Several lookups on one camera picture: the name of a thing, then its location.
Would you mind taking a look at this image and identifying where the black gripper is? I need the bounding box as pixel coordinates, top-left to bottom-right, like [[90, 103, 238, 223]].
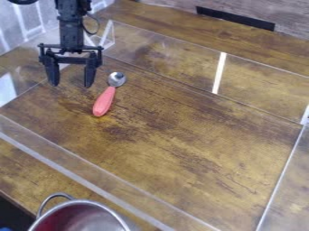
[[39, 0, 105, 88]]

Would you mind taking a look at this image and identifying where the pink handled metal spoon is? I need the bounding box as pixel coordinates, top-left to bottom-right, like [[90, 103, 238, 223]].
[[93, 72, 127, 116]]

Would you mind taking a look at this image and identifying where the black strip on table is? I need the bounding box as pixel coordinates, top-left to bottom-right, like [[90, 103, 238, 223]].
[[196, 6, 276, 32]]

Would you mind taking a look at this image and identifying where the stainless steel pot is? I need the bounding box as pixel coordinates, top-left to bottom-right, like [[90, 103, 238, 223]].
[[28, 192, 141, 231]]

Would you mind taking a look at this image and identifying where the clear acrylic corner bracket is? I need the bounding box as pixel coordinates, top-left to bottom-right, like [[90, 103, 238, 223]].
[[85, 20, 115, 50]]

